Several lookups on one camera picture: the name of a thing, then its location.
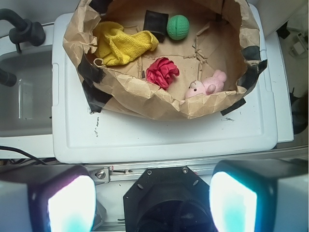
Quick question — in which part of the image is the black faucet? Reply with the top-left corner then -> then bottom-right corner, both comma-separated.
0,8 -> 46,54

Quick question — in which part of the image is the metal corner bracket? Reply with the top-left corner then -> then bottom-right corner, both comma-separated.
95,169 -> 110,183

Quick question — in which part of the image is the red crumpled cloth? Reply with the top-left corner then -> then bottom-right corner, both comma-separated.
146,57 -> 180,90

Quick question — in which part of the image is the black square block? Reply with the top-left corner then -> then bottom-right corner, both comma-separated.
143,10 -> 169,43

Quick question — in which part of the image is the yellow microfiber cloth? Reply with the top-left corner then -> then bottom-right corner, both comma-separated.
93,21 -> 159,66

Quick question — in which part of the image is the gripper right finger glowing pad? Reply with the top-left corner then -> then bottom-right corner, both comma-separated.
209,159 -> 309,232

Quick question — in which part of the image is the white plastic bin lid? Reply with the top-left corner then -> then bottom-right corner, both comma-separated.
52,13 -> 278,163

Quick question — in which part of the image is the green rubber ball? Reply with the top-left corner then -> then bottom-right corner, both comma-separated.
167,14 -> 190,41

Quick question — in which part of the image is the black cable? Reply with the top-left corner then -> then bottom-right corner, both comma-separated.
0,145 -> 49,165

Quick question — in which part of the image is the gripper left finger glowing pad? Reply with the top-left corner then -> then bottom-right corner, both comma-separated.
0,165 -> 96,232

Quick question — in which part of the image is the brown paper bag with tape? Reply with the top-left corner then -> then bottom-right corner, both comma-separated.
63,0 -> 267,120

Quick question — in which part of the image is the black octagonal mount plate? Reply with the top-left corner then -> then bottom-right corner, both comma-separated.
123,166 -> 215,232

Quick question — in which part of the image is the aluminium extrusion rail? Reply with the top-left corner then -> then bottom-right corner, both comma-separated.
85,159 -> 218,185

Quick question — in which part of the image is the pink plush bunny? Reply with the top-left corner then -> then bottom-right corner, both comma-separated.
185,70 -> 227,99

